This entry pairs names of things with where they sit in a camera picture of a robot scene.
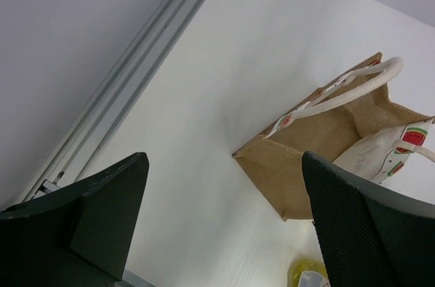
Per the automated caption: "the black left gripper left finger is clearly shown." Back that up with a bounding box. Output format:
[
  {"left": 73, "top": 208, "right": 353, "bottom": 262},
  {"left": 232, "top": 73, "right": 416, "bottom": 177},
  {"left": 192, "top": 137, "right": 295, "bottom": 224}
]
[{"left": 1, "top": 152, "right": 150, "bottom": 286}]

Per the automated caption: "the red cap bottle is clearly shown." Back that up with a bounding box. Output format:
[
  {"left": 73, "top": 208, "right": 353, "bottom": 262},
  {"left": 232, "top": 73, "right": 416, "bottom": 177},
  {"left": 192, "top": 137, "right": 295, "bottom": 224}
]
[{"left": 288, "top": 258, "right": 330, "bottom": 287}]

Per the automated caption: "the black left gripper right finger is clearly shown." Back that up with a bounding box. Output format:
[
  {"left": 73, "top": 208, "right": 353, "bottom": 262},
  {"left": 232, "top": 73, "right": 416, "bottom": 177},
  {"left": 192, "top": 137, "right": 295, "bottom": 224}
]
[{"left": 302, "top": 152, "right": 434, "bottom": 286}]

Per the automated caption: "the left aluminium side rail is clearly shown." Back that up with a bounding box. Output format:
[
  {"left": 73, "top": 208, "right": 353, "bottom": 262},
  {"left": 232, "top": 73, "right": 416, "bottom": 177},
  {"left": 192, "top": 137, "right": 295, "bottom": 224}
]
[{"left": 16, "top": 0, "right": 205, "bottom": 203}]

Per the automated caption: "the jute watermelon canvas bag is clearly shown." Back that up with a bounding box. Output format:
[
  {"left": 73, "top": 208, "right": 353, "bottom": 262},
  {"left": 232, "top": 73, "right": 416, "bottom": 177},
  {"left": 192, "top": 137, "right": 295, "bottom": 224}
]
[{"left": 233, "top": 53, "right": 434, "bottom": 220}]

